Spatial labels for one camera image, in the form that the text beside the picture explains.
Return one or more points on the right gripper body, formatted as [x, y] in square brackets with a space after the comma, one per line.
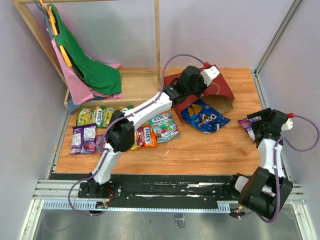
[259, 124]

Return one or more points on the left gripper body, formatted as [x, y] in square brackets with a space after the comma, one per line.
[199, 88]

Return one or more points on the purple snack bag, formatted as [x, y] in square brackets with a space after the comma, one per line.
[246, 124]
[83, 141]

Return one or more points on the blue snack pack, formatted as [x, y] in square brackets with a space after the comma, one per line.
[203, 117]

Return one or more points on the teal mint Fox's candy bag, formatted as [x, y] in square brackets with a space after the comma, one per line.
[164, 127]

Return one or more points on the orange Fox's candy bag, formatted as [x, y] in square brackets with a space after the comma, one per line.
[144, 137]

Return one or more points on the purple Fox's candy bag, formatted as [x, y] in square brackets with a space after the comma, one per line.
[100, 143]

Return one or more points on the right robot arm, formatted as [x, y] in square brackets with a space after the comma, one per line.
[266, 191]

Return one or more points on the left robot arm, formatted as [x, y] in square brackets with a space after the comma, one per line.
[119, 136]

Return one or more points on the wooden clothes rack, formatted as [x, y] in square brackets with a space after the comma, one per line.
[138, 84]

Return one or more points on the green shirt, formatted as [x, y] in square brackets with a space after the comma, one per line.
[97, 75]

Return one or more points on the pink shirt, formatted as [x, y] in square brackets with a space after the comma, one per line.
[79, 91]

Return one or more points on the blue grey cloth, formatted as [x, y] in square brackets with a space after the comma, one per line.
[72, 107]

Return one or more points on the grey hanger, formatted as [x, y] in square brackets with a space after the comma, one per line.
[48, 17]

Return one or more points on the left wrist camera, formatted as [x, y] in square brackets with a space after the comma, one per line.
[209, 74]

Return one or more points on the aluminium frame post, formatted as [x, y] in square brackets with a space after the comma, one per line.
[293, 9]

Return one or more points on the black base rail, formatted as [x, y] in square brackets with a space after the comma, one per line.
[164, 193]

